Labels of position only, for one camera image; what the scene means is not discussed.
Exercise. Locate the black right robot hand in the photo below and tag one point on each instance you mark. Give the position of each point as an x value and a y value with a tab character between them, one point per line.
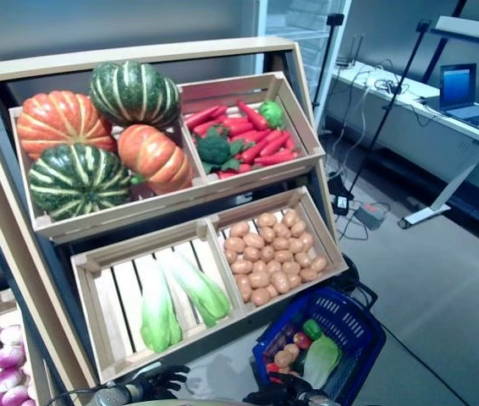
282	391

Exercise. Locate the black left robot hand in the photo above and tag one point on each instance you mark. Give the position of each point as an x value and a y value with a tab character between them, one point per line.
159	380

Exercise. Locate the green white napa cabbage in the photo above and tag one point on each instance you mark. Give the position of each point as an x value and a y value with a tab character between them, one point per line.
159	313
197	292

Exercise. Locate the blue plastic shopping basket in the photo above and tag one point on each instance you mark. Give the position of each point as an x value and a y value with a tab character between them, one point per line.
349	321

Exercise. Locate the red bell pepper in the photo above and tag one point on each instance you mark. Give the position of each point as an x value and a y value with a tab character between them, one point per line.
272	368

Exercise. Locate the small tan potato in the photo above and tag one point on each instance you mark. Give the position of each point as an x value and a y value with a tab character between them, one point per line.
292	351
282	359

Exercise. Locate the dark green cucumber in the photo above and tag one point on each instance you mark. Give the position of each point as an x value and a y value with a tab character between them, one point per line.
300	359

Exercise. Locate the pale green lettuce head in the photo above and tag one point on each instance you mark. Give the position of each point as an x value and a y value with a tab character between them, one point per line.
322	359

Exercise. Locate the red apple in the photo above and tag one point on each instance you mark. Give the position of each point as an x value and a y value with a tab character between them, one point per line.
301	340

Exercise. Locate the green bell pepper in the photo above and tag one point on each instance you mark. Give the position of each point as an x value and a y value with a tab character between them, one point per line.
312	330

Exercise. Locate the wooden potato crate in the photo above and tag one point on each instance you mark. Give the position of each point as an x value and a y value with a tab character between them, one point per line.
320	228

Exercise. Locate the wooden pumpkin crate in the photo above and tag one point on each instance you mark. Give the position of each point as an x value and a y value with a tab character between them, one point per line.
129	211

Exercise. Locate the grey box orange top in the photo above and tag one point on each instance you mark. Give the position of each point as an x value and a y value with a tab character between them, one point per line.
370	216

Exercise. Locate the black power adapter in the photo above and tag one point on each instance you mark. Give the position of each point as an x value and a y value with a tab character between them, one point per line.
342	204

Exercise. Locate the green striped pumpkin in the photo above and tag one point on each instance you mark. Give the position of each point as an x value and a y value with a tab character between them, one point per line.
133	93
78	182

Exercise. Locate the wooden carrot crate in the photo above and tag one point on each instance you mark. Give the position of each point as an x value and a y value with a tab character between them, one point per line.
273	171

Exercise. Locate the red orange carrot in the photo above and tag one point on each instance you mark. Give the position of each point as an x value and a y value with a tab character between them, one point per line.
201	115
275	144
237	126
210	123
253	115
255	150
277	159
235	171

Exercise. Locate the small orange ribbed pumpkin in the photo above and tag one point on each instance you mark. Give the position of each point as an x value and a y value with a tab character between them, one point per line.
155	156

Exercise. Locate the dark green broccoli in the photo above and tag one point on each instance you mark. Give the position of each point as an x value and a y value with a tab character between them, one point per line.
214	148

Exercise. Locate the light green round vegetable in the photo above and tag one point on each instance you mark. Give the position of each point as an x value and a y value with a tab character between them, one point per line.
271	113

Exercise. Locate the large orange ribbed pumpkin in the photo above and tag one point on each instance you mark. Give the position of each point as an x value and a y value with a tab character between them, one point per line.
62	118

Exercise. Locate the white office desk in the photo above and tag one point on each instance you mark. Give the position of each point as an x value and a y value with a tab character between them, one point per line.
413	135

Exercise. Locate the wooden display stand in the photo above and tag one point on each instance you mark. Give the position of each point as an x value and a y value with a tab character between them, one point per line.
138	53

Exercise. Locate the open dark laptop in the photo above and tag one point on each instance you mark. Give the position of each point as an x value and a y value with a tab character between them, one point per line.
457	86

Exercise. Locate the glass door cabinet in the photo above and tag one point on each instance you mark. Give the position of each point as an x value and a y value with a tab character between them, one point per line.
294	25

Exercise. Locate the black tripod stand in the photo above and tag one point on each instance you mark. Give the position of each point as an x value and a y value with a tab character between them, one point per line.
335	19
423	25

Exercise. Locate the black stand pole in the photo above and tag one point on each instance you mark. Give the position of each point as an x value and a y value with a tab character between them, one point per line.
444	42

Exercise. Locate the white box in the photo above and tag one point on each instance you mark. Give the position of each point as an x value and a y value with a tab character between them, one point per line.
461	26

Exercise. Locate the dark wall shelf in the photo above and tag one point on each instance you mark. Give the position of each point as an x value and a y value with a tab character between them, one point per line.
476	40

